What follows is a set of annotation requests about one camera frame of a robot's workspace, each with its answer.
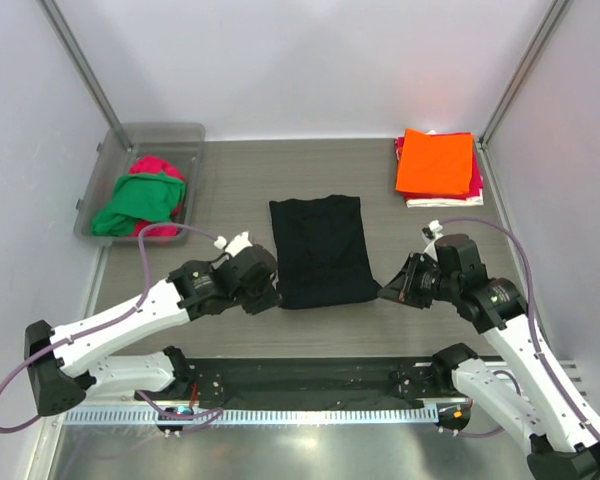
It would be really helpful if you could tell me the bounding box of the folded white t shirt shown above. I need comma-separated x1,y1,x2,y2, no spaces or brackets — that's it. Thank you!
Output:
404,129,485,208

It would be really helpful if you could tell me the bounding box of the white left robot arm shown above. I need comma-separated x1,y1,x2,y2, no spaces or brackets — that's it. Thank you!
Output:
25,244,280,417

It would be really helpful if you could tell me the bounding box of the green t shirt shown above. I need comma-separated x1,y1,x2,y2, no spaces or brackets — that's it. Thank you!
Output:
91,173,186,237

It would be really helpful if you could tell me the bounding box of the white slotted cable duct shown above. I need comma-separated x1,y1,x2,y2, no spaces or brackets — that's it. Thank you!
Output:
64,405,439,426

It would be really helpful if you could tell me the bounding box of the aluminium frame post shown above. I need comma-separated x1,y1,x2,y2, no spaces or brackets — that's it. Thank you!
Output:
479,0,572,148
37,0,133,150

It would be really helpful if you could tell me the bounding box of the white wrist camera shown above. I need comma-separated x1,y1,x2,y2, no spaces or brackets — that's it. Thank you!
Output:
213,231,253,257
421,220,443,260

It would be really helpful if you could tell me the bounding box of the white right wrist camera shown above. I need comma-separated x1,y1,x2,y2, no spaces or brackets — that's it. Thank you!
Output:
421,220,443,260

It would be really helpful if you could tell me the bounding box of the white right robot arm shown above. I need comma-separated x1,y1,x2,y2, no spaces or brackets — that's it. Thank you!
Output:
378,227,600,479

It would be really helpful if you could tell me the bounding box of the pink t shirt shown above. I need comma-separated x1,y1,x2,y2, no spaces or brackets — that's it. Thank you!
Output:
129,156,187,237

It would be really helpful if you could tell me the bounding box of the black t shirt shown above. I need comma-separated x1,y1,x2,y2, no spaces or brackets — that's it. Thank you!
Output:
269,195,380,310

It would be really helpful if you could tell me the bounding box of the folded orange t shirt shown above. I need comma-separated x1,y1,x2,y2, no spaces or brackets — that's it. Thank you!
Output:
394,127,476,198

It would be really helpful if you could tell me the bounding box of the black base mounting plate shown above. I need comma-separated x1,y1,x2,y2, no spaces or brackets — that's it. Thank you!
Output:
148,357,463,411

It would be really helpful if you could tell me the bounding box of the left aluminium frame post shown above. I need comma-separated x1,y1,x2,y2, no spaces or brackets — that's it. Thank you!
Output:
37,0,133,150

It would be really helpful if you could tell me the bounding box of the right aluminium frame post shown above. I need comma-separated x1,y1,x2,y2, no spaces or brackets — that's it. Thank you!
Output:
479,0,572,148

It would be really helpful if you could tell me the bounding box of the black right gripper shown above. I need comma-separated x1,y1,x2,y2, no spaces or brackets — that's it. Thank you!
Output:
379,251,459,308

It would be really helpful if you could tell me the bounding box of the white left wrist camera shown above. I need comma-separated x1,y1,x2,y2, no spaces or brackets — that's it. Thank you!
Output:
213,231,253,257

